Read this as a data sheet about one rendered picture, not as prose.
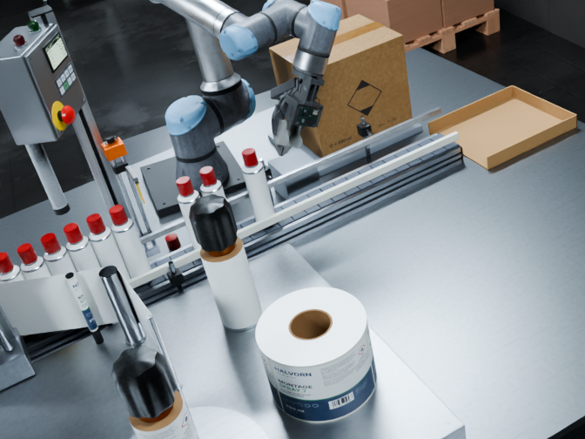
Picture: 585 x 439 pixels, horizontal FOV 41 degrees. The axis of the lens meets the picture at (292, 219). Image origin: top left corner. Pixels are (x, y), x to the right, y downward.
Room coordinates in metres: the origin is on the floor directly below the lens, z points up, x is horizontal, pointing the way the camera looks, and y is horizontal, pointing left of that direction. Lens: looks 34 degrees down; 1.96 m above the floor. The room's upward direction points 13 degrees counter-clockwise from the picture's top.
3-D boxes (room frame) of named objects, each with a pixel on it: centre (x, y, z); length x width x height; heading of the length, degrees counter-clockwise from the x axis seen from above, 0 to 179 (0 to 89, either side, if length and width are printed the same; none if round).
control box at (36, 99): (1.53, 0.45, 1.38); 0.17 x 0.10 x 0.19; 165
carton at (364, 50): (2.02, -0.22, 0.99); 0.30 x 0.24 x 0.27; 109
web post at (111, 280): (1.27, 0.38, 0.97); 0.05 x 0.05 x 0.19
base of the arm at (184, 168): (1.92, 0.22, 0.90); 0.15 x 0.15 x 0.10
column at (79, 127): (1.61, 0.41, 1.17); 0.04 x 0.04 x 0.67; 20
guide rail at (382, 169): (1.55, 0.03, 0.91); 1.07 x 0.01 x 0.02; 110
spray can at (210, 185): (1.55, 0.17, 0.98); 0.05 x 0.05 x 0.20
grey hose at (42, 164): (1.53, 0.51, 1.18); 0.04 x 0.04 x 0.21
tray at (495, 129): (1.83, -0.62, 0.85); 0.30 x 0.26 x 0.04; 110
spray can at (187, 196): (1.52, 0.22, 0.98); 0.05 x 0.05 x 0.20
